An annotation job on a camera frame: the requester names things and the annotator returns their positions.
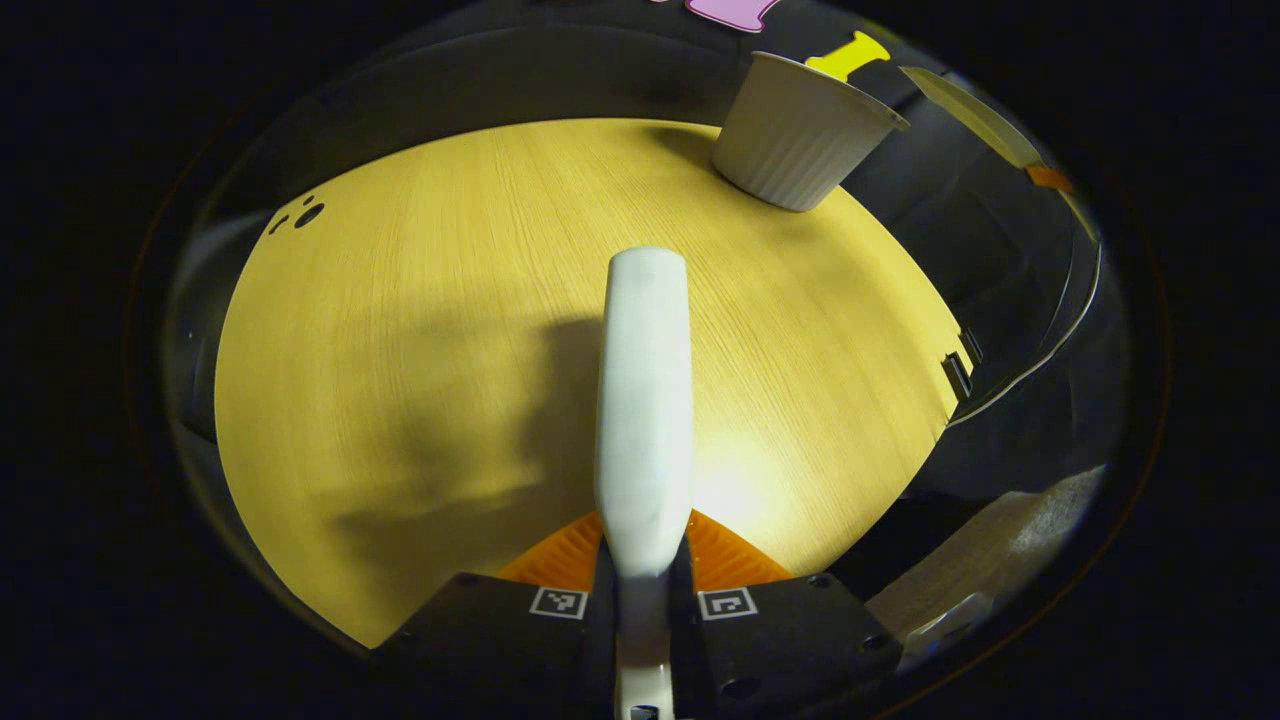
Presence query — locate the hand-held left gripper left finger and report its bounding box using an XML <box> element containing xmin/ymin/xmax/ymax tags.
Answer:
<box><xmin>372</xmin><ymin>510</ymin><xmax>618</xmax><ymax>720</ymax></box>

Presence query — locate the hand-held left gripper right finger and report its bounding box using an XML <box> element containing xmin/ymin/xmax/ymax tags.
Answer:
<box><xmin>668</xmin><ymin>508</ymin><xmax>901</xmax><ymax>720</ymax></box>

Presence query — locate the small white broom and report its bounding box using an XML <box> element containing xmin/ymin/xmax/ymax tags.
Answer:
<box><xmin>594</xmin><ymin>246</ymin><xmax>696</xmax><ymax>720</ymax></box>

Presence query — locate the white ribbed garbage bin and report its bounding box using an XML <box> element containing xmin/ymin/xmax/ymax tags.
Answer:
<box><xmin>712</xmin><ymin>50</ymin><xmax>911</xmax><ymax>213</ymax></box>

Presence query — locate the white plastic part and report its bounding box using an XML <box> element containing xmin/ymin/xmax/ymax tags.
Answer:
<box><xmin>897</xmin><ymin>592</ymin><xmax>993</xmax><ymax>673</ymax></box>

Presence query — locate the pale wooden panel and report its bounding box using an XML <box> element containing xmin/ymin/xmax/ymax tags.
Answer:
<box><xmin>900</xmin><ymin>65</ymin><xmax>1098</xmax><ymax>241</ymax></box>

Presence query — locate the thin white cable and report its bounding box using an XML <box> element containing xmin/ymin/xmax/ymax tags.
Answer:
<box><xmin>945</xmin><ymin>240</ymin><xmax>1104</xmax><ymax>429</ymax></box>

